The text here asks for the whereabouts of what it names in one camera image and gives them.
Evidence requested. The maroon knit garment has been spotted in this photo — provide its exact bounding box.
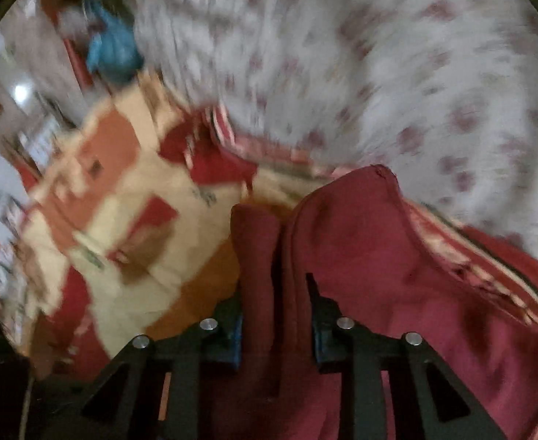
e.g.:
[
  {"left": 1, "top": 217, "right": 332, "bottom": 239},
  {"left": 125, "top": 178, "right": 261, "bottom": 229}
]
[{"left": 211, "top": 166, "right": 538, "bottom": 439}]

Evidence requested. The red cream orange patterned blanket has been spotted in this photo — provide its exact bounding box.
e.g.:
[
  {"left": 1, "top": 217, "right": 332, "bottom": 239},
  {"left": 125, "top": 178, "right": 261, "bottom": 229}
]
[{"left": 17, "top": 73, "right": 538, "bottom": 377}]

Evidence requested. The white floral bed sheet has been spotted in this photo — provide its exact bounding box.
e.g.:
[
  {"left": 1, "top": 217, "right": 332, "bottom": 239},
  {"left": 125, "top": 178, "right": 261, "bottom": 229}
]
[{"left": 135, "top": 0, "right": 538, "bottom": 259}]

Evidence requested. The blue plastic bag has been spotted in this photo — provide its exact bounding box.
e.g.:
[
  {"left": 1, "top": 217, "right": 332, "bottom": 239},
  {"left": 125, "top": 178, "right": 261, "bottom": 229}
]
[{"left": 85, "top": 0, "right": 143, "bottom": 84}]

